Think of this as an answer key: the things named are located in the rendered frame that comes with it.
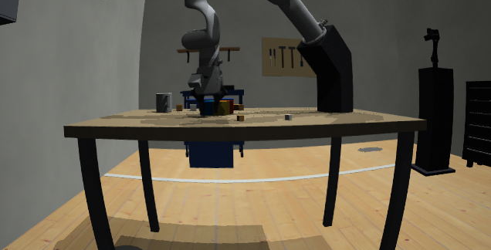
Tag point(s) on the yellow cube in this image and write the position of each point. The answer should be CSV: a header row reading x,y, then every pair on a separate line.
x,y
223,108

